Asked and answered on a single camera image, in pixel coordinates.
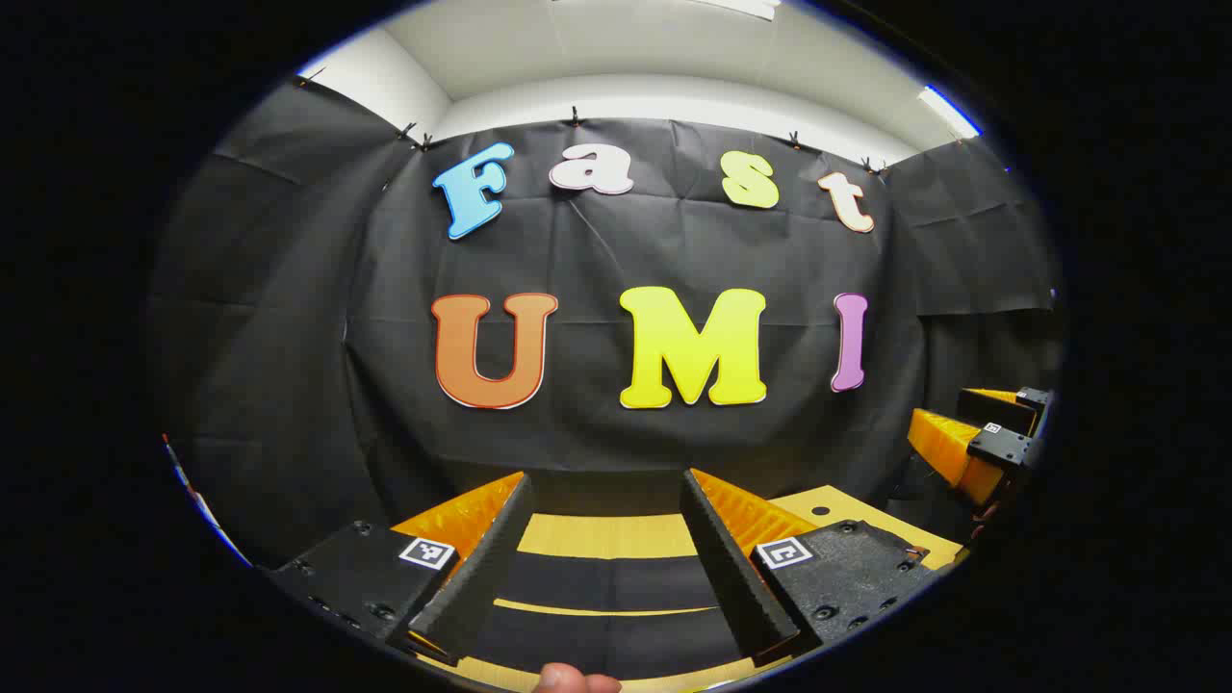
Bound ceiling light panel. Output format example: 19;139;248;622
917;85;983;139
688;0;783;20

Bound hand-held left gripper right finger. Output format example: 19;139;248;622
679;469;942;668

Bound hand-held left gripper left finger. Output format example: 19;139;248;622
265;472;536;667

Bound dark jeans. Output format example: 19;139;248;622
462;553;761;680

